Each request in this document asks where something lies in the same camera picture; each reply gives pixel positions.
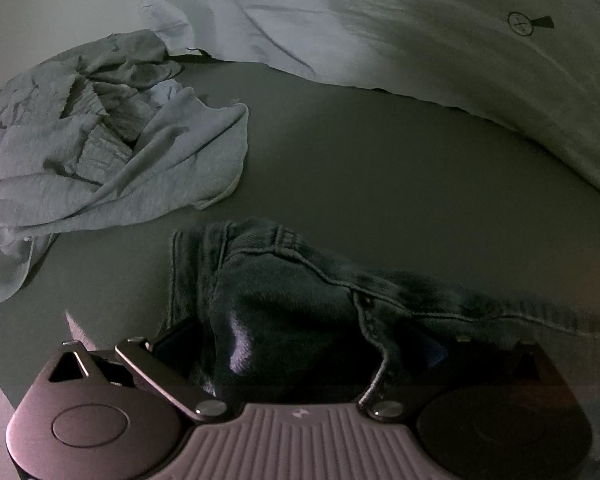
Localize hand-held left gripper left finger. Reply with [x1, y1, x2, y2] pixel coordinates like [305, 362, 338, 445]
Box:
[45, 320, 227, 422]

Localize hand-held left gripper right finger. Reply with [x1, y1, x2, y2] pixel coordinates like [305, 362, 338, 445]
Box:
[358, 335, 563, 421]

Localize dark denim jeans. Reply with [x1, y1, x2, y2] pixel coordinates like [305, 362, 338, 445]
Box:
[167, 217, 600, 406]

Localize white cloth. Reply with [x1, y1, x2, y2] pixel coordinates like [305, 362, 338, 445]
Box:
[0, 224, 59, 317]

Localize crumpled light grey shirt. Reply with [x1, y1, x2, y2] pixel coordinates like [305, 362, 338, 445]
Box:
[0, 29, 250, 242]

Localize white printed blanket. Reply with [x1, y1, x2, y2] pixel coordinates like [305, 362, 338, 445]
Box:
[130, 0, 600, 202]

